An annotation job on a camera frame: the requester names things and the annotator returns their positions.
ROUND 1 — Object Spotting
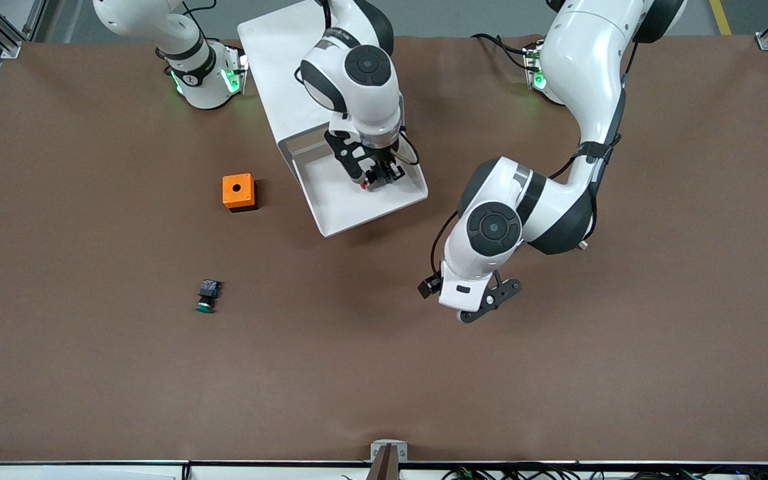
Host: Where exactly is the white drawer cabinet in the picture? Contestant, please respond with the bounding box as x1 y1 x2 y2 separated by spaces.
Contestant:
237 0 406 161

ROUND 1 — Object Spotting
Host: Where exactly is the green push button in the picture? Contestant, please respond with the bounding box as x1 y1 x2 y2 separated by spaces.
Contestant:
195 279 221 315

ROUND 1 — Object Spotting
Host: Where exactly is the brown table mat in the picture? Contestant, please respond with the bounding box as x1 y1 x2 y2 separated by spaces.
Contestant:
0 35 768 464

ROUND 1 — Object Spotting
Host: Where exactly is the orange button enclosure box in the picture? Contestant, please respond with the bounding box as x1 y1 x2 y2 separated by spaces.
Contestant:
222 173 259 213

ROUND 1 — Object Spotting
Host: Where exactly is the black base power cable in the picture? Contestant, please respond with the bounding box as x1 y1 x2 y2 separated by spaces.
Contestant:
469 32 533 71

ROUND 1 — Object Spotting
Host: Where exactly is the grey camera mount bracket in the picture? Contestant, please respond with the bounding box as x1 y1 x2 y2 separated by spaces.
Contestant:
366 439 409 480

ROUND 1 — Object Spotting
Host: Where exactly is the black cable bundle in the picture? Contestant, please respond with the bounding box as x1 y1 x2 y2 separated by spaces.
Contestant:
341 463 768 480

